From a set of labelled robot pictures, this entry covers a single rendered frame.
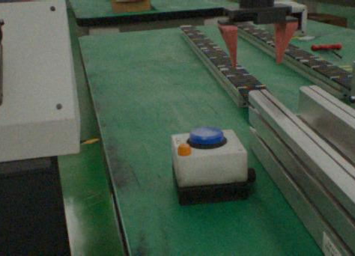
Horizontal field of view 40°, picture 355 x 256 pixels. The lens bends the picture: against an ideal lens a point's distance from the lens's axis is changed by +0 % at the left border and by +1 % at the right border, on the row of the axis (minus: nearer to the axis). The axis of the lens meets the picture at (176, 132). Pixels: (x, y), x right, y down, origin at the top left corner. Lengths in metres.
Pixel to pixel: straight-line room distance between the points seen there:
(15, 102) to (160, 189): 0.27
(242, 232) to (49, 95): 0.38
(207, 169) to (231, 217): 0.06
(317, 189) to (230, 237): 0.10
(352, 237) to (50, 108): 0.48
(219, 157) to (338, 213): 0.16
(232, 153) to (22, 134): 0.33
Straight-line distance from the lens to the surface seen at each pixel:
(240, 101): 0.92
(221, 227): 0.52
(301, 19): 1.70
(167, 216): 0.55
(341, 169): 0.45
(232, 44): 0.83
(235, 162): 0.55
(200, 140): 0.56
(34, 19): 0.85
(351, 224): 0.42
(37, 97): 0.76
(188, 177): 0.55
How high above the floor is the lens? 1.05
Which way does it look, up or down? 20 degrees down
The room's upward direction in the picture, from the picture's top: 3 degrees counter-clockwise
